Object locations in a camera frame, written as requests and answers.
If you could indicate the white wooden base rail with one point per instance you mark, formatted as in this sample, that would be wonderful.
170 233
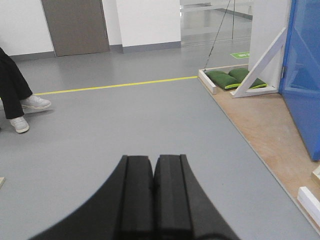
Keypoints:
210 86

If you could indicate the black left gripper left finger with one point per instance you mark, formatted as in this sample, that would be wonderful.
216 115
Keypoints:
121 209

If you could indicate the person's black trouser legs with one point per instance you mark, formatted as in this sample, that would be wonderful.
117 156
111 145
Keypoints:
13 87

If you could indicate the plywood base platform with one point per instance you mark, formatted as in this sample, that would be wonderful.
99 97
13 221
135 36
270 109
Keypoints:
265 122

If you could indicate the white diagonal support brace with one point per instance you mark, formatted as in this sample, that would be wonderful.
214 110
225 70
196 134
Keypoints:
244 88

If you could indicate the white sneaker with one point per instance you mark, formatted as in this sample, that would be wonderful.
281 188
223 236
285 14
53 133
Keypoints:
20 124
35 102

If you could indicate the blue door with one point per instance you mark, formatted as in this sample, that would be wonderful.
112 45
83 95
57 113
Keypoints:
300 84

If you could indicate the black tripod legs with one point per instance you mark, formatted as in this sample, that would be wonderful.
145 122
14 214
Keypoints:
218 31

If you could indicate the green floor sticker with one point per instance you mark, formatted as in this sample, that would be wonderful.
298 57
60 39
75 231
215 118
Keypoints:
241 55

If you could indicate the brown-grey room door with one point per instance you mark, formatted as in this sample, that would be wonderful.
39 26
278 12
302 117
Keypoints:
76 27

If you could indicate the white door frame panel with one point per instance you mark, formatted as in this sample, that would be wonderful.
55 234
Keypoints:
269 18

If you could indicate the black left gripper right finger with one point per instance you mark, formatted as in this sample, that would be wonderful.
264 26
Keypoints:
183 211

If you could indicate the white sneaker near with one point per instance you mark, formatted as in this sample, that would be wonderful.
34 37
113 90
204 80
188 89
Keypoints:
20 124

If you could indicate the left green sandbag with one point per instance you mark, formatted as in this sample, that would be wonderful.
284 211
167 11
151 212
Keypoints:
223 80

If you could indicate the white sneaker far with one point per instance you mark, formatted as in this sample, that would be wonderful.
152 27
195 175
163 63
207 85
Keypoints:
35 102

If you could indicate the white wooden block near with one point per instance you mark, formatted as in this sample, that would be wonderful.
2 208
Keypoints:
310 203

